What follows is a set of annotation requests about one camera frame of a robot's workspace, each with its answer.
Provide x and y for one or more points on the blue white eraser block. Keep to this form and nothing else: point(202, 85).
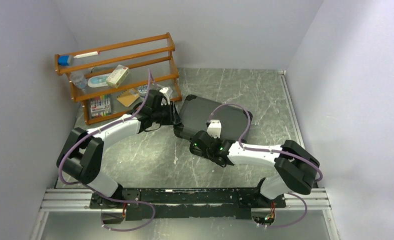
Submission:
point(65, 60)

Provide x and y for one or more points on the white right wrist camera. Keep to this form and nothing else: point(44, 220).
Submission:
point(214, 128)

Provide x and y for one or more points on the aluminium frame rail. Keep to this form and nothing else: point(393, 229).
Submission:
point(66, 200)

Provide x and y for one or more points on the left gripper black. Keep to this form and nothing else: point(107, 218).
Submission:
point(174, 118)

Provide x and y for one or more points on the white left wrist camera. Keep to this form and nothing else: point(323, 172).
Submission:
point(167, 92)

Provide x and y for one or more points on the cleaning gel jar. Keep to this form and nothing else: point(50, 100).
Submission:
point(142, 90)

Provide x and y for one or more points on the oval light blue dish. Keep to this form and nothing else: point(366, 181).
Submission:
point(98, 81)

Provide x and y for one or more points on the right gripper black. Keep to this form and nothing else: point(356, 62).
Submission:
point(204, 154)

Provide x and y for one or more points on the marker pen set pack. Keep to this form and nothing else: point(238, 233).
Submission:
point(100, 106)

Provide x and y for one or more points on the white green carton box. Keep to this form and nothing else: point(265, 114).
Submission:
point(117, 76)

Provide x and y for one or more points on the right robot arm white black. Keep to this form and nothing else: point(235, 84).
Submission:
point(296, 169)

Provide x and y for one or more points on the white red pen top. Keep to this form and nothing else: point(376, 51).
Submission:
point(87, 54)

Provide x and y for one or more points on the yellow notepad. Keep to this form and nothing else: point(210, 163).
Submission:
point(128, 97)

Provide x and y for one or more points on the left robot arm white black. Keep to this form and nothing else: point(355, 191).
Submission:
point(81, 156)

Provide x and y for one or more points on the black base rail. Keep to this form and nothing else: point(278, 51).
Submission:
point(178, 203)

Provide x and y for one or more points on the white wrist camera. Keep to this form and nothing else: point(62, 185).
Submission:
point(214, 128)
point(167, 92)

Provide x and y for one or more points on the clear plastic bottle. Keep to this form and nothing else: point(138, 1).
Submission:
point(78, 79)

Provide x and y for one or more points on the black poker set case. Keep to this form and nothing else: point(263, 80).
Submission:
point(196, 111)

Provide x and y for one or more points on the orange wooden shelf rack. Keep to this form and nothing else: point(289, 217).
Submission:
point(149, 59)

